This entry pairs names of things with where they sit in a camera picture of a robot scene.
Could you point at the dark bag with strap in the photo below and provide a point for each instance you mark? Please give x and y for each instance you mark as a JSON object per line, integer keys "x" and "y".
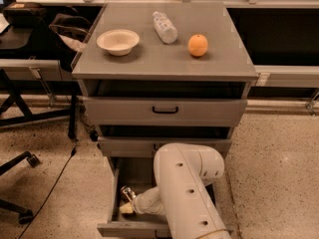
{"x": 70, "y": 33}

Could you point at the white paper bowl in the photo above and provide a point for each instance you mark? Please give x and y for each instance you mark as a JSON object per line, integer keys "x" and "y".
{"x": 118, "y": 42}

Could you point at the grey drawer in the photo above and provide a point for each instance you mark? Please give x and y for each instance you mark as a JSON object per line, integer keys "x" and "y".
{"x": 137, "y": 173}
{"x": 147, "y": 146}
{"x": 180, "y": 112}

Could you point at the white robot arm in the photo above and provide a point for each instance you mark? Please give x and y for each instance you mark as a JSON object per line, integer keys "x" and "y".
{"x": 182, "y": 172}

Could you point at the clear plastic water bottle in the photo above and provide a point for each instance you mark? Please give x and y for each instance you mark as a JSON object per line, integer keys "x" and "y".
{"x": 164, "y": 27}

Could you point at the grey bottom drawer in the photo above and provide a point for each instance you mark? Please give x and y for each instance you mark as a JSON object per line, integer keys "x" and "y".
{"x": 137, "y": 173}

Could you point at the grey drawer cabinet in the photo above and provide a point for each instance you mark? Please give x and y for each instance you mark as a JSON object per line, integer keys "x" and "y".
{"x": 155, "y": 70}

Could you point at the black desk frame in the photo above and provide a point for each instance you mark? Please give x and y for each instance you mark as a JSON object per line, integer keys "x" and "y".
{"x": 27, "y": 115}

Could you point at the black box on desk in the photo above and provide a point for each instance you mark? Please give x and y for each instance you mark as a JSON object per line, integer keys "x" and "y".
{"x": 24, "y": 15}

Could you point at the grey middle drawer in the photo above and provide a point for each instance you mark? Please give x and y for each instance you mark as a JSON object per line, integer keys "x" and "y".
{"x": 147, "y": 146}

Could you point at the grey top drawer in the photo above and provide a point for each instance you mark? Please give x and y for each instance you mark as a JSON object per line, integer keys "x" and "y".
{"x": 180, "y": 112}

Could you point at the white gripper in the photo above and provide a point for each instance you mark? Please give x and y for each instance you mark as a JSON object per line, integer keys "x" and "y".
{"x": 139, "y": 202}

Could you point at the orange fruit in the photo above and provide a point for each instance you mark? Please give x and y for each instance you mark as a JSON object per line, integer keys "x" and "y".
{"x": 197, "y": 45}

